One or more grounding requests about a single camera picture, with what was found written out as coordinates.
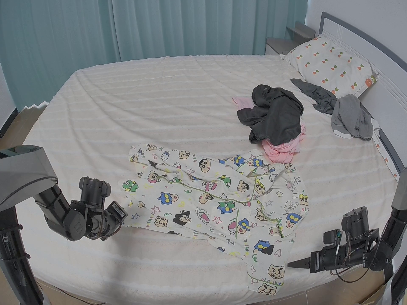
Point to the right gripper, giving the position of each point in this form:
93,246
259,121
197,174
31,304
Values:
334,256

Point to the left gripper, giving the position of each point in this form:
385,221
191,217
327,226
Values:
111,222

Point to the white printed pyjama top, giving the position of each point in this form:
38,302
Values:
206,208

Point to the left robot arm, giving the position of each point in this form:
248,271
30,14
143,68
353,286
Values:
25,176

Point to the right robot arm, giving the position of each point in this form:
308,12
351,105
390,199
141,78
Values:
391,233

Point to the bed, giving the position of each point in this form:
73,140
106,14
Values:
127,106

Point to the brown cardboard box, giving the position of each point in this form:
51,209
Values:
373,297

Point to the pink garment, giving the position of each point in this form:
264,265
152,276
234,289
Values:
279,154

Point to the black garment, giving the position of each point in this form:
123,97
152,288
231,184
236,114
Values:
279,119

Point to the white printed pillow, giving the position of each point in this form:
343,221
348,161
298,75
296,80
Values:
330,59

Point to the grey bedside table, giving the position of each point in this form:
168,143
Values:
278,44

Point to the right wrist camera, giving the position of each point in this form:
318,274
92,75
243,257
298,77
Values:
330,237

